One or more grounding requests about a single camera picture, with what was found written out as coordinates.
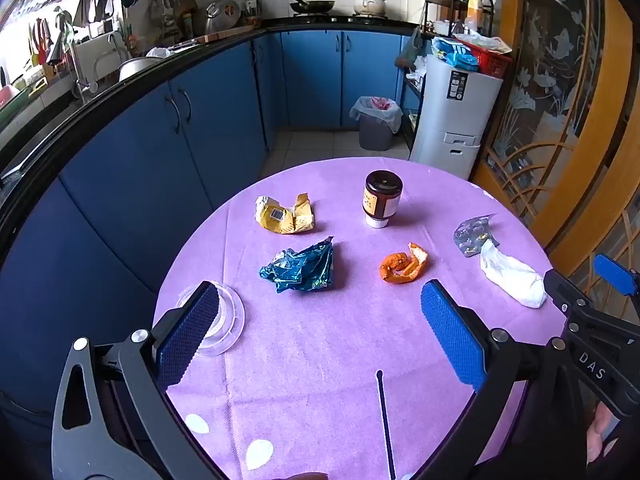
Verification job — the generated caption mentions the steel faucet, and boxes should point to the steel faucet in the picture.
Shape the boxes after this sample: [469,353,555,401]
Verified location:
[70,32,126,103]

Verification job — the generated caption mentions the white floor appliance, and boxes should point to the white floor appliance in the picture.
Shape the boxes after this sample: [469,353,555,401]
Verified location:
[410,55,503,181]

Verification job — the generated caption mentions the blue kitchen cabinets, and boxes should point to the blue kitchen cabinets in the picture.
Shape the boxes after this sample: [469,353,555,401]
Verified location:
[0,30,426,406]

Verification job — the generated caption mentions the steel pot lid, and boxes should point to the steel pot lid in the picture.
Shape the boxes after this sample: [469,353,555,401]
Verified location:
[204,0,242,33]

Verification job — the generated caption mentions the grey trash bin with liner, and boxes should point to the grey trash bin with liner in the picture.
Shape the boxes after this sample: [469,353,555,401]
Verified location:
[350,95,402,151]

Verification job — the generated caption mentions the clear plastic lid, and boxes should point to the clear plastic lid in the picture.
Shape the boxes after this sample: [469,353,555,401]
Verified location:
[175,282,246,357]

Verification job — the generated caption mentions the hanging mesh bag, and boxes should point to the hanging mesh bag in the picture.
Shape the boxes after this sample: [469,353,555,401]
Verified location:
[395,25,423,70]

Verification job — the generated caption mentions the wooden cutting board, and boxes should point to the wooden cutting board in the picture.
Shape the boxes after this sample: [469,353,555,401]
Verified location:
[200,25,257,44]

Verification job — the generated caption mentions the black kitchen countertop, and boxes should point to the black kitchen countertop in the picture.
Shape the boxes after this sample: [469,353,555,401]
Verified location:
[0,17,421,256]

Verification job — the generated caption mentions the thin black stick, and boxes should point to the thin black stick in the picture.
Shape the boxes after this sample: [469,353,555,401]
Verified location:
[375,370,397,479]

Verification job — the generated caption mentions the steel basin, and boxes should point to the steel basin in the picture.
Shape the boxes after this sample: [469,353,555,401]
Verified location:
[118,56,166,82]

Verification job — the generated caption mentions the person's right hand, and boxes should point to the person's right hand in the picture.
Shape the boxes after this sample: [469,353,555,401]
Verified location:
[586,402,621,466]

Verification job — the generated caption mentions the black wok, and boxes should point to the black wok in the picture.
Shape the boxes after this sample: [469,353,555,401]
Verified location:
[287,0,337,16]

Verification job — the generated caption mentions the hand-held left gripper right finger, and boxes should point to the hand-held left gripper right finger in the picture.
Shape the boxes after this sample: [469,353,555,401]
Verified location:
[421,280,590,480]

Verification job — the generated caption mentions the dark jar with yellow label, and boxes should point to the dark jar with yellow label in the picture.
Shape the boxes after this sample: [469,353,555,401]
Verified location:
[363,170,403,229]

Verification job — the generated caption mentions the crumpled yellow wrapper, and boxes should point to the crumpled yellow wrapper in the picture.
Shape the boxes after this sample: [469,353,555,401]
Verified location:
[255,193,316,235]

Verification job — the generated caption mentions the blue foil wrapper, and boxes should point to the blue foil wrapper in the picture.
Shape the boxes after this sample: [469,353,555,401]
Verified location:
[259,237,335,294]

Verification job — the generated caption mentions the crumpled white tissue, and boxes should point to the crumpled white tissue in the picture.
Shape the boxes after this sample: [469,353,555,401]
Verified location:
[480,240,546,308]

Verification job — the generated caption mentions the orange peel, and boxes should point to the orange peel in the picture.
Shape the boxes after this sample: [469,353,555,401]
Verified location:
[379,242,429,284]

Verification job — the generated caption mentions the yellow bottle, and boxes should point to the yellow bottle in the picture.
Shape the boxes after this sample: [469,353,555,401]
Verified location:
[465,0,485,31]

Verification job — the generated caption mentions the silver blister pack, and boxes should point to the silver blister pack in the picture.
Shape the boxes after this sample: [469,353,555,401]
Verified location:
[453,214,499,258]

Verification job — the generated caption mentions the red plastic basket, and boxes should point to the red plastic basket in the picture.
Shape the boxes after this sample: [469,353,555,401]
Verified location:
[452,35,513,79]

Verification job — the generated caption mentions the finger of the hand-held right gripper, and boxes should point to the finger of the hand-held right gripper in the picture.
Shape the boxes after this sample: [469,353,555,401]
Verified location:
[594,253,640,306]
[544,269,603,331]

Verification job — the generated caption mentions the black metal rack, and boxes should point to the black metal rack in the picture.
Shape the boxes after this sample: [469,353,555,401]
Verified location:
[402,0,496,161]

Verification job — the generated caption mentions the wooden door with etched glass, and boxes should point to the wooden door with etched glass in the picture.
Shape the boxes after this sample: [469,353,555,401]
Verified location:
[470,0,640,321]

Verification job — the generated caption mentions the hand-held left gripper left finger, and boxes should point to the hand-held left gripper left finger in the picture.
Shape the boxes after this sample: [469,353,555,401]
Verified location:
[51,281,221,480]

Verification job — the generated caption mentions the purple tablecloth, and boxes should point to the purple tablecloth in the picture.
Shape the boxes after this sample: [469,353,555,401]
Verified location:
[152,157,568,480]

